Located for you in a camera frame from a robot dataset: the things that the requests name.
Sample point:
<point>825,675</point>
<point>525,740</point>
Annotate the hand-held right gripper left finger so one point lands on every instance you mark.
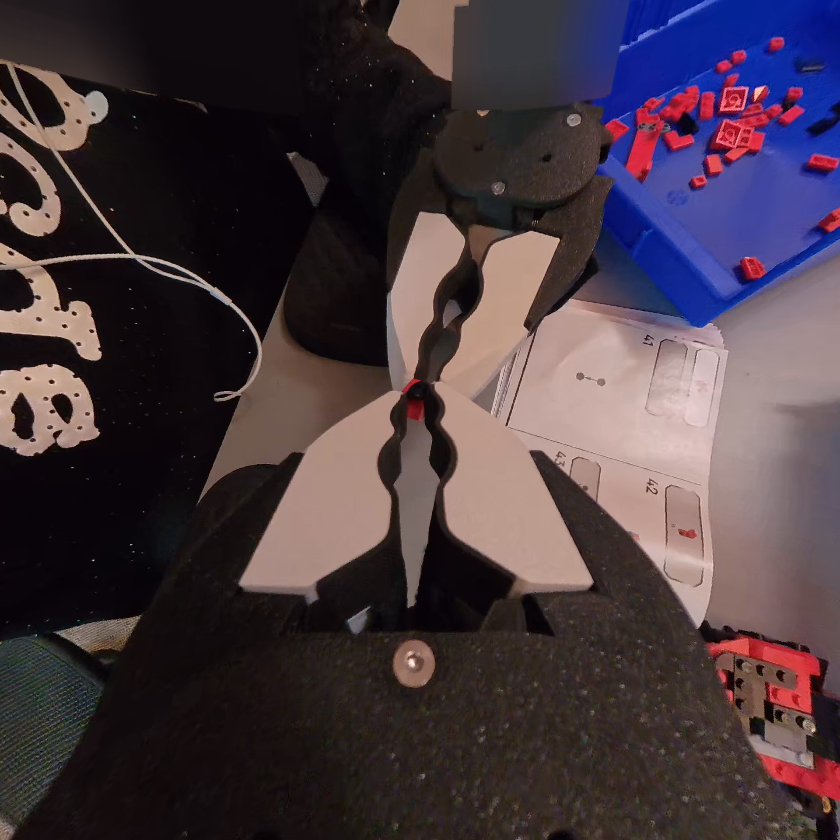
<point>321,512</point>

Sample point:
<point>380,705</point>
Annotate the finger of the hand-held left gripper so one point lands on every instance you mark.
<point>413,282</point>
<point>512,289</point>

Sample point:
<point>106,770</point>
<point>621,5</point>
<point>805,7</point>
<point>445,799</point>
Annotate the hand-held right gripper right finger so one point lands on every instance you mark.
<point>512,512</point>

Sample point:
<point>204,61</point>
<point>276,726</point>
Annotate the red lego assembly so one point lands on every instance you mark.
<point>413,408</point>

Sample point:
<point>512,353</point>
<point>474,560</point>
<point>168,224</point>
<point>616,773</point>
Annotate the small blue plastic bin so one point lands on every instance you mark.
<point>689,229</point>

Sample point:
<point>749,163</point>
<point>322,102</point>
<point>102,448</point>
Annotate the pile of red lego pieces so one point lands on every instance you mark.
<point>735,124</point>

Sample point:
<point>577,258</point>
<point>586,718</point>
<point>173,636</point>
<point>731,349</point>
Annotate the partly built lego car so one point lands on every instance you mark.
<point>774,709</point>

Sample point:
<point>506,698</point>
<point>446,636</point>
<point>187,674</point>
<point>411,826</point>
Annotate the instruction booklet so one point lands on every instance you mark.
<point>623,426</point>

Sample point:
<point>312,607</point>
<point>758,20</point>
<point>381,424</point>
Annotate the person's black sweater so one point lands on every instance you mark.
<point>131,492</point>

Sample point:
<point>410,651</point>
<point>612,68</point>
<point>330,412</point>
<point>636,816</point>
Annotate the dark mesh office chair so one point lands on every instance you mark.
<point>39,709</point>

